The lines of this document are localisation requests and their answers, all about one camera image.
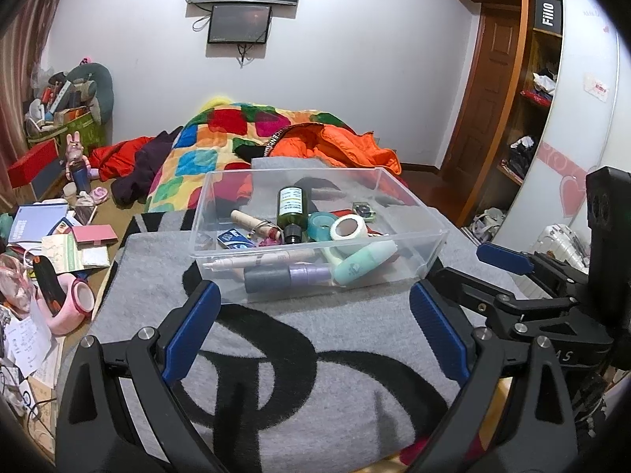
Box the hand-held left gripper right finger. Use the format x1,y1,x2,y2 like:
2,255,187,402
409,280,577,473

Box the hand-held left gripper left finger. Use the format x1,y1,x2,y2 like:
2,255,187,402
56,280,222,473

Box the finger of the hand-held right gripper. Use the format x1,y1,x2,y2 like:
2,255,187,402
431,266,582,323
476,244,590,284

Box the clear plastic storage box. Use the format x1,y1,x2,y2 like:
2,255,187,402
190,166,450,305

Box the mint green bottle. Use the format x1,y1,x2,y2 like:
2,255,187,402
334,239,398,287

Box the small blue card box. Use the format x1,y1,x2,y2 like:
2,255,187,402
217,228,258,250

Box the beige cosmetic tube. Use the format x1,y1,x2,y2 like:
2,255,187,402
203,248,317,271

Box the white tape roll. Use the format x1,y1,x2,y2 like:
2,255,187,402
329,215,368,242

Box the beige cylinder tube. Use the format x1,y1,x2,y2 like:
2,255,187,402
230,209,283,240

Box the blue tape roll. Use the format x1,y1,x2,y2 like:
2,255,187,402
308,211,341,243

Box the dark green bottle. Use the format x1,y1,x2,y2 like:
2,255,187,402
276,186,309,244

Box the white bag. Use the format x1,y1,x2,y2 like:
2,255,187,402
468,208,508,242

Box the grey blanket with black pattern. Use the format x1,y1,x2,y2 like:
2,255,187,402
74,155,533,459

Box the large pink tape roll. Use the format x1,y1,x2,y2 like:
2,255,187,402
47,273,95,335

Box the flat pink box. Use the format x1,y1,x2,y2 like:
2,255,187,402
71,224,119,244

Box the black orange case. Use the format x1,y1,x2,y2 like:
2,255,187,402
33,255,67,316

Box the white sliding wardrobe door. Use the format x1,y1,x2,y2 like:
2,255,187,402
493,0,631,267

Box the loose white papers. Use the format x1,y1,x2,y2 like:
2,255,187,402
0,305,60,380

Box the wooden door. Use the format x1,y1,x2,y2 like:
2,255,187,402
441,2,523,178

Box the dark purple cloth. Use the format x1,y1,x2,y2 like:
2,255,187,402
111,128,183,205

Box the colourful patchwork blanket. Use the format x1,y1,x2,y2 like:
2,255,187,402
145,101,402,212

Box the pink pouch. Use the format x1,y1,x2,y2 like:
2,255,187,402
0,263,37,313

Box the orange down jacket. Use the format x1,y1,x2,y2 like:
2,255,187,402
269,123,402,175

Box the red jacket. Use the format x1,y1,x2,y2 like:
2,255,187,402
89,137,153,181

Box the blue notebook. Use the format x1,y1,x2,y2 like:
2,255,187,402
9,199,67,243

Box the dark blue bottle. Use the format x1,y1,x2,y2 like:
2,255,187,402
69,162,92,193

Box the pink rabbit toy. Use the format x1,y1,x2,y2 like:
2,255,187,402
65,131,92,163

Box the green cardboard box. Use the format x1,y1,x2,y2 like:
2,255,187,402
27,111,106,151

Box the red box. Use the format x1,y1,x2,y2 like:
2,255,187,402
7,139,60,189

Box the black box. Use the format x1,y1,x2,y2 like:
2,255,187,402
533,0,563,35

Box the striped brown curtain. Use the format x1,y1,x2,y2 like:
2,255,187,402
0,0,84,208

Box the small wall monitor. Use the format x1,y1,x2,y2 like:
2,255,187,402
207,4,273,45

